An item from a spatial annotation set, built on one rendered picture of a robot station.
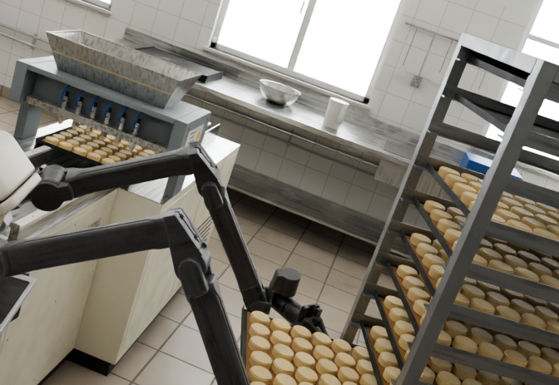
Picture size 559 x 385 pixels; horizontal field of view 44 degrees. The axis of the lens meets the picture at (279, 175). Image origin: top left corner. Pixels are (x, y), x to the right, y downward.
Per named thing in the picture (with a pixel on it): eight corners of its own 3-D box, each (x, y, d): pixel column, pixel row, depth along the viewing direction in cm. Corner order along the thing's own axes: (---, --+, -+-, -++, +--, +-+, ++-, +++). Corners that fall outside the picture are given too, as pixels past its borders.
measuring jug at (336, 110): (329, 130, 495) (338, 103, 489) (318, 121, 510) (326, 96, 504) (345, 133, 502) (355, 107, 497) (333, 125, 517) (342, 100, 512)
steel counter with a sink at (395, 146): (56, 150, 532) (94, -5, 499) (97, 135, 599) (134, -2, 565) (478, 318, 489) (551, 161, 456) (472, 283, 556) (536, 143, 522)
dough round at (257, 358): (254, 371, 152) (257, 363, 152) (244, 357, 156) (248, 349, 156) (272, 371, 155) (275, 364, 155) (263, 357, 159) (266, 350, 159)
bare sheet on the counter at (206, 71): (134, 50, 514) (135, 48, 514) (154, 47, 552) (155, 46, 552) (208, 77, 508) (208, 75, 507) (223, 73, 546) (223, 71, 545)
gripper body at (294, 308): (307, 338, 188) (288, 321, 192) (321, 306, 185) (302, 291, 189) (292, 341, 183) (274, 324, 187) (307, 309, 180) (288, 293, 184)
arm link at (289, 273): (247, 292, 192) (249, 311, 185) (257, 259, 188) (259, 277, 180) (288, 298, 195) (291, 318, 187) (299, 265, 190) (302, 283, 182)
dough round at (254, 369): (264, 372, 153) (267, 366, 153) (272, 387, 149) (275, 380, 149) (244, 371, 151) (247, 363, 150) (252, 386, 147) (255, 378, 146)
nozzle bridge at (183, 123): (40, 127, 306) (57, 54, 297) (190, 185, 300) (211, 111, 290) (-3, 140, 275) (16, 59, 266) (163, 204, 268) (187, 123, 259)
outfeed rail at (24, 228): (203, 130, 393) (206, 120, 391) (208, 132, 392) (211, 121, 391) (5, 242, 201) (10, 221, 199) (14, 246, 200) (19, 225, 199)
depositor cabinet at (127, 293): (90, 230, 420) (125, 101, 397) (199, 273, 413) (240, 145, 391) (-42, 319, 298) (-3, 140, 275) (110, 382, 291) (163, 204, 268)
